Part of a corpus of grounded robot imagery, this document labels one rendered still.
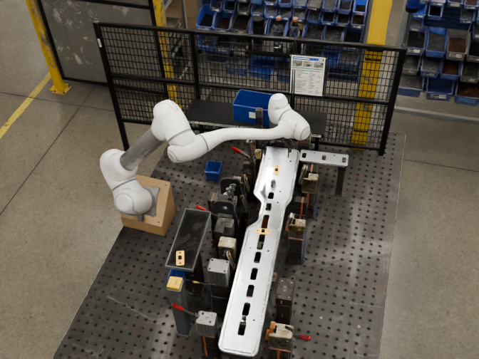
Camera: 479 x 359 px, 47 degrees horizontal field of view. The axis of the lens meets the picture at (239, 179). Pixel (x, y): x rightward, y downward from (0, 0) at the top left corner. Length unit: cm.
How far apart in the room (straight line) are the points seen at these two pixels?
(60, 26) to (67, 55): 31
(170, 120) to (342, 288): 133
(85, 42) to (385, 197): 306
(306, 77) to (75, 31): 251
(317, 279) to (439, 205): 173
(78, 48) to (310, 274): 321
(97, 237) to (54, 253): 33
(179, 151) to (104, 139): 253
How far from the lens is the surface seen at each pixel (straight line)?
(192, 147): 271
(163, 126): 274
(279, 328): 262
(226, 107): 370
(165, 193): 332
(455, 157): 507
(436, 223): 452
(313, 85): 355
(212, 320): 265
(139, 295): 320
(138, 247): 339
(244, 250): 293
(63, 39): 546
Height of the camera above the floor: 336
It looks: 47 degrees down
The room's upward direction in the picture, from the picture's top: 3 degrees counter-clockwise
